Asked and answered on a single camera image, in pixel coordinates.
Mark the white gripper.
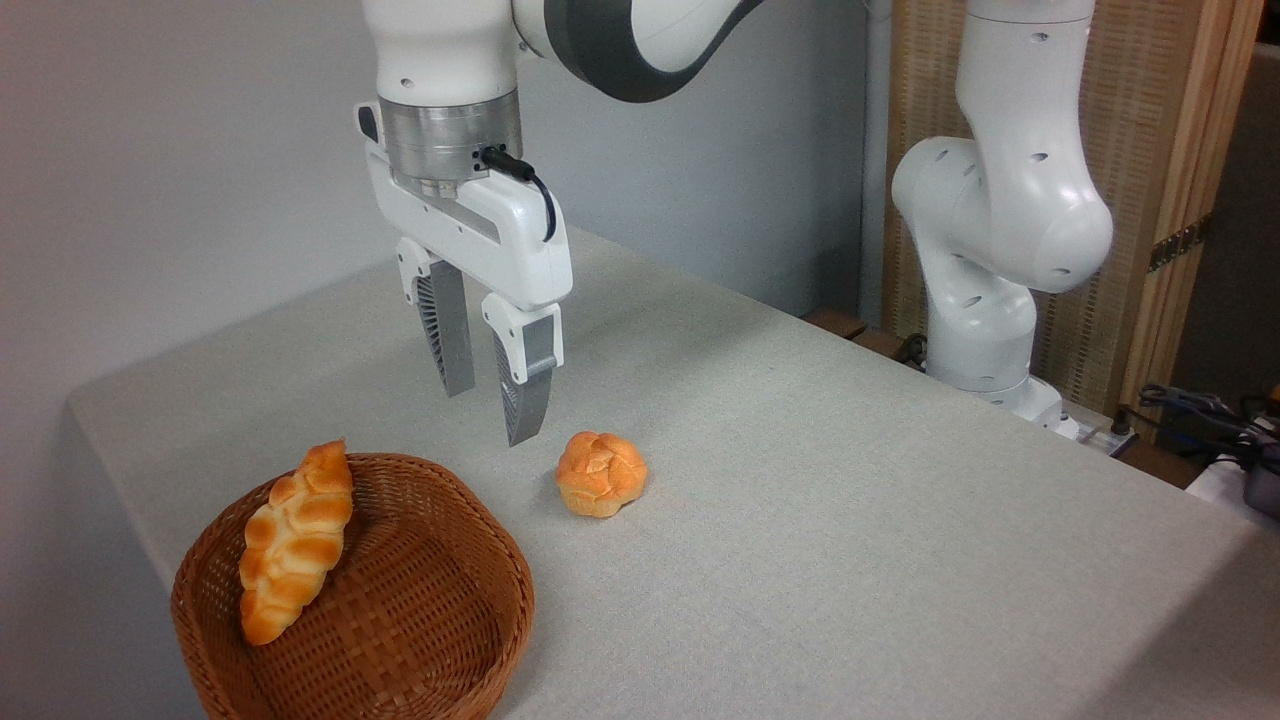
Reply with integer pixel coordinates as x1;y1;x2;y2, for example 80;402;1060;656
355;100;574;448

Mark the round knotted bread roll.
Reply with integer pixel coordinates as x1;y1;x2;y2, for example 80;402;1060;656
554;431;649;520

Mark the long braided bread loaf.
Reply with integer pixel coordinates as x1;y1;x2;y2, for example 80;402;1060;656
237;439;356;648

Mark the brown woven wicker basket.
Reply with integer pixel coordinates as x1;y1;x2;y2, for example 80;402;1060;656
170;453;536;720

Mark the brown wooden block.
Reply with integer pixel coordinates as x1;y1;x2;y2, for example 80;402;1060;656
802;307;869;342

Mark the grey tablecloth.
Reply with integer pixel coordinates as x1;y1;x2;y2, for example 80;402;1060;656
65;225;1280;720

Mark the wooden bamboo folding screen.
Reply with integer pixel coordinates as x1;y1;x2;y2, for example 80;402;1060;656
882;0;1267;421

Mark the brass screen hinge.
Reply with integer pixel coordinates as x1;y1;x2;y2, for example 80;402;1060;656
1147;214;1214;274

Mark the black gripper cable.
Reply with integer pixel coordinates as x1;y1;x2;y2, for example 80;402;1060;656
479;145;559;245

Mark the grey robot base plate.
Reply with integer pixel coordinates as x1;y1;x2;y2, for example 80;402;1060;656
1040;398;1141;459

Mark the bundle of black cables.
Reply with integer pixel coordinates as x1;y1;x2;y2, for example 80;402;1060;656
1115;384;1280;471

